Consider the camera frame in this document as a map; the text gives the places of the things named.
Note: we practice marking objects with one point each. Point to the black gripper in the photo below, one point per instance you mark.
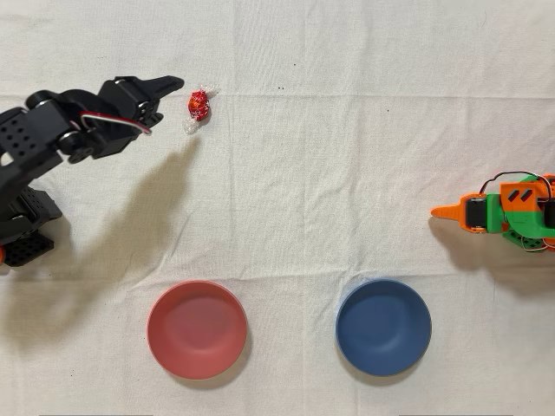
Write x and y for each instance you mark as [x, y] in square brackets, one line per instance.
[130, 96]

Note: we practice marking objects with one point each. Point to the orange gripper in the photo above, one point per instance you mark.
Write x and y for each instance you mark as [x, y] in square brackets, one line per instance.
[475, 212]

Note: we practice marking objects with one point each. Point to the red candy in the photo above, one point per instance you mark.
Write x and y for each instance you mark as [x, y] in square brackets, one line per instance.
[198, 105]

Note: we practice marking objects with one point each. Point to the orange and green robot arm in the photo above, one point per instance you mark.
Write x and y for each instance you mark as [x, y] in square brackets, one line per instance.
[520, 216]

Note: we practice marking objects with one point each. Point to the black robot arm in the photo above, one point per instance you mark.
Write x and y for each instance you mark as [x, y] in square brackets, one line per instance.
[26, 143]

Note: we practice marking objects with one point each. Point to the blue bowl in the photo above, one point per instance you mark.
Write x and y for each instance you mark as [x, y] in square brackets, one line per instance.
[383, 327]

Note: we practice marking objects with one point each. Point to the red bowl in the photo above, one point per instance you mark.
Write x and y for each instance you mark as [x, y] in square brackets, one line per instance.
[197, 329]

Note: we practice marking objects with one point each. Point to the white tablecloth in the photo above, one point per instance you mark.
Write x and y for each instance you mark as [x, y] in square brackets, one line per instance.
[303, 173]

